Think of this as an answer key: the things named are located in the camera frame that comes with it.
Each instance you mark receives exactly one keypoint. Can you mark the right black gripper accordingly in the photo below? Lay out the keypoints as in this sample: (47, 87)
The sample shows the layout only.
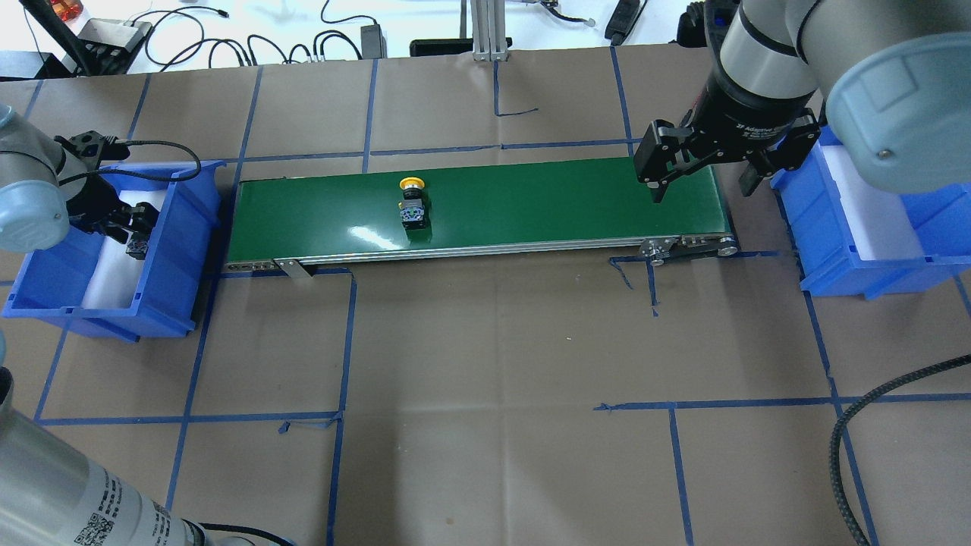
(745, 119)

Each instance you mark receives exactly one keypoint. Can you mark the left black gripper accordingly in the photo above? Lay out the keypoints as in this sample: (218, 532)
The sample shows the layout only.
(94, 202)

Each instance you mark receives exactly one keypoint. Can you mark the yellow push button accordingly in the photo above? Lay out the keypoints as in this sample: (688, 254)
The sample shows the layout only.
(413, 208)

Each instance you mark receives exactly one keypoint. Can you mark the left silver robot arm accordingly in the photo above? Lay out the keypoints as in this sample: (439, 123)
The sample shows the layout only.
(58, 210)

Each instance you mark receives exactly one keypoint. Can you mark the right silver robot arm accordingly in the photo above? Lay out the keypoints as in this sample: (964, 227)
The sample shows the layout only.
(890, 79)

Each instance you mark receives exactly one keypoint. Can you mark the white foam pad left bin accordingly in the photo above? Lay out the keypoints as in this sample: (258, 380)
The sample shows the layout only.
(115, 278)

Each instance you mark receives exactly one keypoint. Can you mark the white foam pad bin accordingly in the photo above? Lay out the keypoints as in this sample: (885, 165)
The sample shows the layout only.
(878, 221)
(115, 278)

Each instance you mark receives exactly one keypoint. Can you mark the left blue plastic bin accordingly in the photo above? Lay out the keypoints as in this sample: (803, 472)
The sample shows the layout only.
(51, 283)

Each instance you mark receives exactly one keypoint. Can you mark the blue plastic bin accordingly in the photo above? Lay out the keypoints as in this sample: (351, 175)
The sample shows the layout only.
(829, 261)
(51, 283)

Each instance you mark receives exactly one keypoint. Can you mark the green conveyor belt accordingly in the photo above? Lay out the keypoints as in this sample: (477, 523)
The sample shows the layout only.
(283, 224)

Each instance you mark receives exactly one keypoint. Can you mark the right blue plastic bin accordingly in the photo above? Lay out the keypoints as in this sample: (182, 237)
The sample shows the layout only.
(829, 261)

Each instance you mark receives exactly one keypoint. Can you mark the white foam pad right bin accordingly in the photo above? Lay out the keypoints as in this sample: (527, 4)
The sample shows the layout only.
(878, 221)

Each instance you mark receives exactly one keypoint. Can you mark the black power adapter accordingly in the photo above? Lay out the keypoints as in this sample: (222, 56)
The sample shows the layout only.
(372, 42)

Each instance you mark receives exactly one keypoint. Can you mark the black blue switch block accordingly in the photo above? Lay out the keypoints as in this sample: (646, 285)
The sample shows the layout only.
(137, 246)

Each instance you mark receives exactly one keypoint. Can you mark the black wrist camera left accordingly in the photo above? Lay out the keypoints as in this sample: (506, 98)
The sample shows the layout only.
(93, 148)

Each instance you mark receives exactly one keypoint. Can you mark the aluminium frame post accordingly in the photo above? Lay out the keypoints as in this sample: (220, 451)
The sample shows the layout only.
(488, 30)

